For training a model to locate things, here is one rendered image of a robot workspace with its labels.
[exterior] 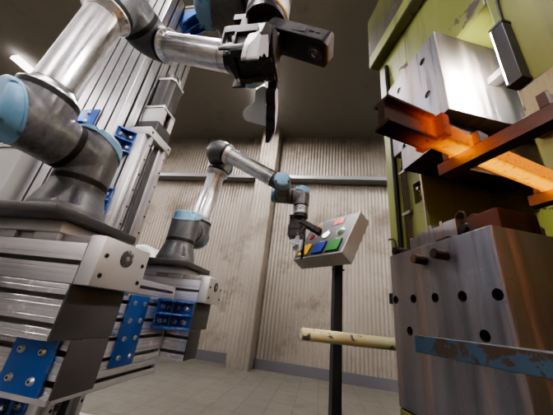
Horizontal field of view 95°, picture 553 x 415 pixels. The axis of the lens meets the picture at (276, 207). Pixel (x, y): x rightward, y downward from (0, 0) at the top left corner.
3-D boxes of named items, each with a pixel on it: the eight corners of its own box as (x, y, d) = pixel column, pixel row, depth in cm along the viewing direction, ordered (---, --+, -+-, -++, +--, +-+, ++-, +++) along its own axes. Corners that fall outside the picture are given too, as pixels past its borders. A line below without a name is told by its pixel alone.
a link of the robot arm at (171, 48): (144, 70, 85) (257, 99, 63) (117, 38, 76) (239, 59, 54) (165, 46, 88) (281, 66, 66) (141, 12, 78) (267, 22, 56)
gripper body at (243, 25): (232, 92, 43) (243, 45, 48) (281, 90, 42) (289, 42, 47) (216, 49, 37) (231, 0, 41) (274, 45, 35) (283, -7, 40)
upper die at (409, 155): (441, 140, 85) (437, 118, 89) (402, 170, 103) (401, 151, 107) (546, 165, 91) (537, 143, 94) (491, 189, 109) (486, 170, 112)
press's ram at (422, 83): (471, 87, 76) (451, 6, 92) (393, 157, 111) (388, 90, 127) (585, 118, 82) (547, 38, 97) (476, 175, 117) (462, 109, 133)
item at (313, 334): (302, 342, 93) (303, 326, 95) (298, 340, 97) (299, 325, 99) (411, 354, 99) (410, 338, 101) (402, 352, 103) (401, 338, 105)
